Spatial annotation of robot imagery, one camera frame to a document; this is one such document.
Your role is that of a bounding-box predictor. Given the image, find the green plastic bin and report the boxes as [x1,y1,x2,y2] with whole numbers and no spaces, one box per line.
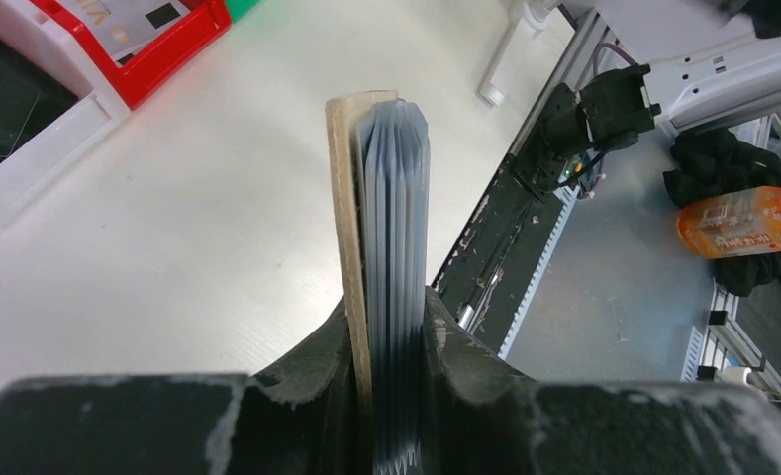
[224,0,259,23]

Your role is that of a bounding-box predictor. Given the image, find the white plastic bin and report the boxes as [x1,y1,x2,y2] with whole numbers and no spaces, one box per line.
[0,1,130,228]

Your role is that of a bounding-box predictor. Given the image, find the black cards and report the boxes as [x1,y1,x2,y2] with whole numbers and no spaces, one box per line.
[0,40,78,164]

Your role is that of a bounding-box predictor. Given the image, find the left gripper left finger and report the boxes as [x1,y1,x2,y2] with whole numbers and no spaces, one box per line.
[0,308,357,474]

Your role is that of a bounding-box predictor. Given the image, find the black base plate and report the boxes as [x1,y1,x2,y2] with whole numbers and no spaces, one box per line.
[433,154,566,357]

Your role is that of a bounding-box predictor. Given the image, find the white cable tray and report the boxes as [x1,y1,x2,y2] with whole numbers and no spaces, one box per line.
[498,188,578,360]

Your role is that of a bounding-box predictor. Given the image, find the white cards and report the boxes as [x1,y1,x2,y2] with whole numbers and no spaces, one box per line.
[58,0,191,67]

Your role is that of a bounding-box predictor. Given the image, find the black cloth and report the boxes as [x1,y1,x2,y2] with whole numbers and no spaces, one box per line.
[663,129,781,297]

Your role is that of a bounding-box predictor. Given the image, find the red plastic bin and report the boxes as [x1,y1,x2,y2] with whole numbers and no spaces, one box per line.
[33,1,232,110]

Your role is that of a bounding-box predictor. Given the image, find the orange bottle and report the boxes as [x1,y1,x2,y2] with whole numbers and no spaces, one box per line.
[676,186,781,260]

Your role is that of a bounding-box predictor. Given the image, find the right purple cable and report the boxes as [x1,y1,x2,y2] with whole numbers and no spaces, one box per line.
[589,41,640,80]

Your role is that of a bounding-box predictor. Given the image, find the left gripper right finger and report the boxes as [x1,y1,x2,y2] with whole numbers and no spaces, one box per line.
[421,289,781,474]

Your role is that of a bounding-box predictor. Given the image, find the beige card holder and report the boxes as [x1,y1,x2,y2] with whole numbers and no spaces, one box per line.
[326,90,431,474]

